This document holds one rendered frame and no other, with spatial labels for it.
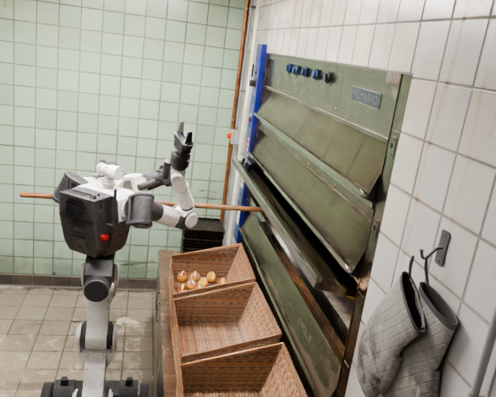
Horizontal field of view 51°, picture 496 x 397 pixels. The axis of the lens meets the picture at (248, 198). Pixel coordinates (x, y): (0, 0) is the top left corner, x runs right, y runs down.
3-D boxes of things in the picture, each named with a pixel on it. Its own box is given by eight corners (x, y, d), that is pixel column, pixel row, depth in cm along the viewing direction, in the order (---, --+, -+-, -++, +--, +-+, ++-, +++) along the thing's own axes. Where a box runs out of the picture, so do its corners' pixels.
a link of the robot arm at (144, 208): (162, 225, 238) (142, 219, 227) (148, 228, 243) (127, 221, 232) (164, 202, 242) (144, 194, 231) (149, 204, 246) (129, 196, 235)
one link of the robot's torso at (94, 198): (104, 272, 228) (108, 194, 218) (46, 251, 241) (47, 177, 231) (144, 252, 254) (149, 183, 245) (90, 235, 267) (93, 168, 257)
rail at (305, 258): (232, 158, 336) (235, 159, 336) (316, 281, 168) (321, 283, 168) (233, 155, 335) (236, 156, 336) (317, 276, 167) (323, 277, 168)
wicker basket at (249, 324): (251, 323, 303) (257, 280, 295) (276, 384, 250) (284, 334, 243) (168, 323, 291) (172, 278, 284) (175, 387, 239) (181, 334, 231)
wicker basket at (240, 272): (238, 279, 359) (242, 242, 351) (251, 320, 306) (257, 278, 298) (167, 275, 350) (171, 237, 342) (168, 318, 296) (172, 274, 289)
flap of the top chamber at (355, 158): (259, 117, 331) (273, 88, 327) (372, 201, 163) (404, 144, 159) (253, 114, 329) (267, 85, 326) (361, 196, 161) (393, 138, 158)
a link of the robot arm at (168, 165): (190, 165, 235) (186, 185, 242) (189, 152, 243) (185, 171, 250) (164, 163, 232) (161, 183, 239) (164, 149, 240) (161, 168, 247)
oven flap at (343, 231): (253, 157, 338) (267, 129, 334) (356, 277, 170) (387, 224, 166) (247, 154, 337) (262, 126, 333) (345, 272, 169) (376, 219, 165)
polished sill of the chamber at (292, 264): (257, 201, 348) (257, 195, 347) (358, 358, 179) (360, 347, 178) (248, 200, 347) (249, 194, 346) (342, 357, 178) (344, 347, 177)
